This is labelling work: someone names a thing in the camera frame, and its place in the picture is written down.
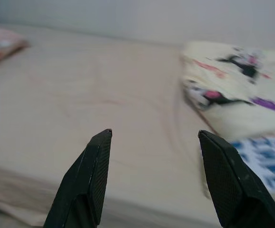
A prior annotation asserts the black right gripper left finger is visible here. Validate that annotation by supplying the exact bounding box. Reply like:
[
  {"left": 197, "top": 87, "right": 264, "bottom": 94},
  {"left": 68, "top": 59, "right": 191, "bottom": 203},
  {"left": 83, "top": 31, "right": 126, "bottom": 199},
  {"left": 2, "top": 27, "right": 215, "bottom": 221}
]
[{"left": 43, "top": 128, "right": 113, "bottom": 228}]

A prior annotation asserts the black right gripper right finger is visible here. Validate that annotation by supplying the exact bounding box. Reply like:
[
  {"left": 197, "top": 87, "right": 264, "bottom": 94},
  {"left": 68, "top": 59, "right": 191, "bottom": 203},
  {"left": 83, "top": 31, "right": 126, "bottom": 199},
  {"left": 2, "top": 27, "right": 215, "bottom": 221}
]
[{"left": 198, "top": 129, "right": 275, "bottom": 228}]

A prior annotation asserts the blue white lettered book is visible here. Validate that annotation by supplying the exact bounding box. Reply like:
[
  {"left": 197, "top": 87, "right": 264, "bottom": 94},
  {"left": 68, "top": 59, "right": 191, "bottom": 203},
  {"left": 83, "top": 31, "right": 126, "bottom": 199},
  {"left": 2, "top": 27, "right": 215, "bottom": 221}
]
[{"left": 230, "top": 136, "right": 275, "bottom": 193}]

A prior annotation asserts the cream sheeted bed mattress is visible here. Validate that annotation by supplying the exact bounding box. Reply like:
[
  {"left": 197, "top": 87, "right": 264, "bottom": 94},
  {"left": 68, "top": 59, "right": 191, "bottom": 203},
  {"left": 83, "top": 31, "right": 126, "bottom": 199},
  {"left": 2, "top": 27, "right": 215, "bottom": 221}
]
[{"left": 0, "top": 22, "right": 226, "bottom": 228}]

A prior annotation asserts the cream cartoon print blanket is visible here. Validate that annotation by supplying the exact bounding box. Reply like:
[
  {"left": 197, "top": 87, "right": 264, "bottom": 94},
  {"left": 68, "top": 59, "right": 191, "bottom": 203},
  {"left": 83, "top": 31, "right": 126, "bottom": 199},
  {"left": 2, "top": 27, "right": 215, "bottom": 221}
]
[{"left": 179, "top": 41, "right": 275, "bottom": 143}]

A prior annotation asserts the pink dotted pillow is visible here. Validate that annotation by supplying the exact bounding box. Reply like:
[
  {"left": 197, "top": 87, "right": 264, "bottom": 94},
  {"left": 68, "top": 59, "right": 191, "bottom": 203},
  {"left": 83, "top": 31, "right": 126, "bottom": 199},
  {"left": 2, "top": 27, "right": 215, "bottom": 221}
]
[{"left": 0, "top": 25, "right": 31, "bottom": 72}]

